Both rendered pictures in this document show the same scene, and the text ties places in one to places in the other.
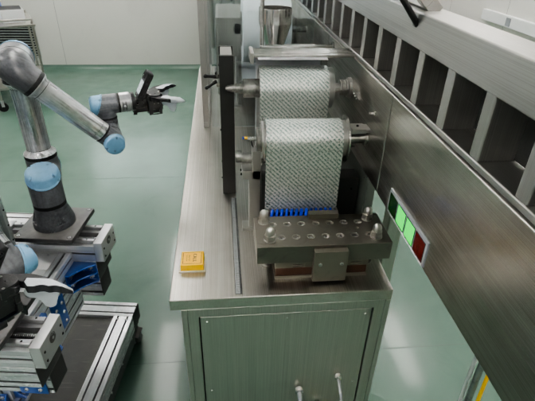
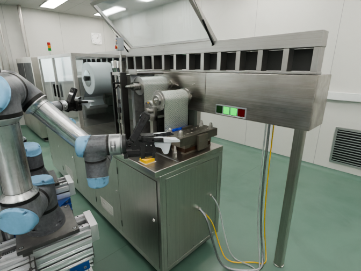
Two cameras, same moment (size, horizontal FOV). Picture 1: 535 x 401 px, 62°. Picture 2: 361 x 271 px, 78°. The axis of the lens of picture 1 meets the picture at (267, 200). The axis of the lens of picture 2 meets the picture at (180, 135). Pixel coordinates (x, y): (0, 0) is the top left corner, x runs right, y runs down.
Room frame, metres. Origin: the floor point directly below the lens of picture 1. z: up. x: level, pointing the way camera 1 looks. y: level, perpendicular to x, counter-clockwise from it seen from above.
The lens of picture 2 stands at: (-0.09, 0.87, 1.48)
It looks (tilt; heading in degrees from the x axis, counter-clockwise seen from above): 17 degrees down; 322
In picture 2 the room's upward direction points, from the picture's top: straight up
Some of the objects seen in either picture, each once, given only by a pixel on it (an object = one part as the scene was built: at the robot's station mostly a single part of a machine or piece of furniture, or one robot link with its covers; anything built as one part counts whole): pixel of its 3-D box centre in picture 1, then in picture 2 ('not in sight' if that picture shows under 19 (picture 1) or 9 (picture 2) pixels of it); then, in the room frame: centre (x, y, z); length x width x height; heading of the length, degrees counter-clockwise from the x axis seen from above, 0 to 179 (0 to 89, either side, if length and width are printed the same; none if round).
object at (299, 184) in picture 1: (302, 186); (176, 118); (1.23, -0.11, 1.11); 0.23 x 0.01 x 0.18; 96
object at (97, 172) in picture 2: not in sight; (98, 169); (0.70, 0.65, 1.12); 0.11 x 0.08 x 0.11; 153
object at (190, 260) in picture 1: (192, 260); (146, 159); (1.09, 0.23, 0.91); 0.07 x 0.07 x 0.02; 6
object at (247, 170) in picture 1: (250, 189); (152, 127); (1.31, 0.06, 1.05); 0.06 x 0.05 x 0.31; 96
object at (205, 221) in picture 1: (254, 132); (107, 125); (2.21, 0.08, 0.88); 2.52 x 0.66 x 0.04; 6
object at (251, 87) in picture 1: (251, 87); (135, 86); (1.52, 0.07, 1.34); 0.06 x 0.06 x 0.06; 6
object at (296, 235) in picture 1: (319, 237); (192, 134); (1.11, -0.16, 1.00); 0.40 x 0.16 x 0.06; 96
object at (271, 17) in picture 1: (275, 14); (118, 64); (2.00, -0.01, 1.50); 0.14 x 0.14 x 0.06
